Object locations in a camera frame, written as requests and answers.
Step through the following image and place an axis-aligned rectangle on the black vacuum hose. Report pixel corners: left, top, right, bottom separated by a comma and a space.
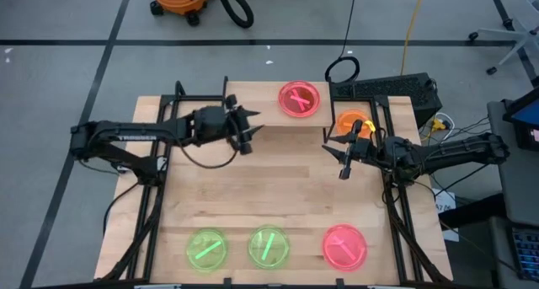
209, 0, 255, 29

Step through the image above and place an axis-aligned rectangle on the pink translucent plastic plate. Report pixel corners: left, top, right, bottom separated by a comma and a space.
322, 223, 369, 272
277, 80, 322, 119

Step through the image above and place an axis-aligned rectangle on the white paper sheet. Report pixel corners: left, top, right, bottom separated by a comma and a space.
431, 189, 460, 243

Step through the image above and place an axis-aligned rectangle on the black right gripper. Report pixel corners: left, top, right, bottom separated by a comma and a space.
322, 120, 387, 180

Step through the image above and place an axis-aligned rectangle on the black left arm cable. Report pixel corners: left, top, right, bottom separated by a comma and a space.
174, 128, 241, 170

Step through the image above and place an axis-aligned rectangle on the yellow cable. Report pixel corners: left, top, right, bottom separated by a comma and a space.
399, 0, 429, 76

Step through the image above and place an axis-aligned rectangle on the green translucent plastic plate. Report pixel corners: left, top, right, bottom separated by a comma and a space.
185, 227, 229, 273
247, 224, 291, 270

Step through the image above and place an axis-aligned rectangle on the black metal rig frame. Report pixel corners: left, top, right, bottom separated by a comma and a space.
322, 94, 455, 284
99, 80, 231, 281

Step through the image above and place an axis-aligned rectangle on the black cable with loop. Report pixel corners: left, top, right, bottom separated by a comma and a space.
323, 0, 361, 84

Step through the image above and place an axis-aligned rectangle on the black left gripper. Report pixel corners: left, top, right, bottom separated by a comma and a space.
193, 94, 265, 155

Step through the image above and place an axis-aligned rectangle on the black backlit keyboard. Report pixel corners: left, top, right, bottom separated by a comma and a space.
511, 225, 539, 281

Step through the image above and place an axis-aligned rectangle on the orange translucent plastic plate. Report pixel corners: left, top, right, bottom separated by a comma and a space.
335, 109, 375, 141

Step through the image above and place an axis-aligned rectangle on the black monitor blue screen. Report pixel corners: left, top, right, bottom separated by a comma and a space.
501, 86, 539, 152

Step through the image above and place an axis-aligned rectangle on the black computer case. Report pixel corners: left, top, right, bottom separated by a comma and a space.
330, 72, 443, 128

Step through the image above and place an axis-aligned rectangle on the grey office chair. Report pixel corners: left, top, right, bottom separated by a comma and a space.
468, 0, 539, 76

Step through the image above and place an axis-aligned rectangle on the grey desk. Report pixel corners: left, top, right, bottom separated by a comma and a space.
487, 99, 539, 227

